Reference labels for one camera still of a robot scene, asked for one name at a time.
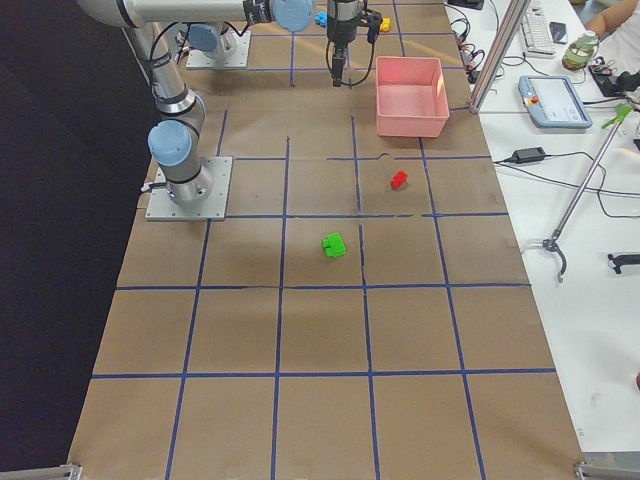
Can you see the blue toy block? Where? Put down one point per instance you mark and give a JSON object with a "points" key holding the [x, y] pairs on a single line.
{"points": [[321, 19]]}

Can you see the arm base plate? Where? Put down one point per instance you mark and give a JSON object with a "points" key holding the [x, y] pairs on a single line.
{"points": [[238, 61], [204, 198]]}

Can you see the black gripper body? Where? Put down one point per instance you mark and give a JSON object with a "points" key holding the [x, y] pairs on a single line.
{"points": [[341, 28]]}

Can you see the reacher grabber tool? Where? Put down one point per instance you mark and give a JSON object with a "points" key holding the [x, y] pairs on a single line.
{"points": [[551, 244]]}

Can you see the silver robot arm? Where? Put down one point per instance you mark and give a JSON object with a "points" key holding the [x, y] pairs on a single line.
{"points": [[216, 42], [141, 21]]}

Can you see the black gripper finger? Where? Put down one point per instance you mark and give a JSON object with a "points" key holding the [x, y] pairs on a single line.
{"points": [[336, 63]]}

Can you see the red toy block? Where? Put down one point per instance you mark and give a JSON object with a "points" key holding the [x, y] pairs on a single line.
{"points": [[398, 180]]}

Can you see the black power adapter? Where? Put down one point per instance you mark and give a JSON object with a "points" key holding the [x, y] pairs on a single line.
{"points": [[528, 155]]}

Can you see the black smartphone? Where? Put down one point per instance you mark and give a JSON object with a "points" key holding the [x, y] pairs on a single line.
{"points": [[558, 32]]}

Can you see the brown paper table cover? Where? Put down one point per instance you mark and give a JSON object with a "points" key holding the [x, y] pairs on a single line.
{"points": [[238, 350]]}

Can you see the teach pendant tablet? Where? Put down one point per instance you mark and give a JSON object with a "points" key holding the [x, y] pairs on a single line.
{"points": [[553, 103]]}

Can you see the yellow toy block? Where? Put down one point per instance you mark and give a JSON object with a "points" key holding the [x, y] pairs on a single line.
{"points": [[385, 25]]}

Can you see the white keyboard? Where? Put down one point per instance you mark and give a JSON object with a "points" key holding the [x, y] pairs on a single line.
{"points": [[535, 32]]}

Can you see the aluminium frame post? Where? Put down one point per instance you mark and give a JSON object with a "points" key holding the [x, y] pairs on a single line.
{"points": [[504, 36]]}

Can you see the green drink bottle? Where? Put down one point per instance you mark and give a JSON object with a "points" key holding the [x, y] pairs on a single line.
{"points": [[581, 51]]}

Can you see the pink plastic box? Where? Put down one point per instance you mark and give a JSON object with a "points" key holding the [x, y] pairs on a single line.
{"points": [[411, 98]]}

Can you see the green toy block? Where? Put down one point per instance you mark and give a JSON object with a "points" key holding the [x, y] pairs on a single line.
{"points": [[333, 245]]}

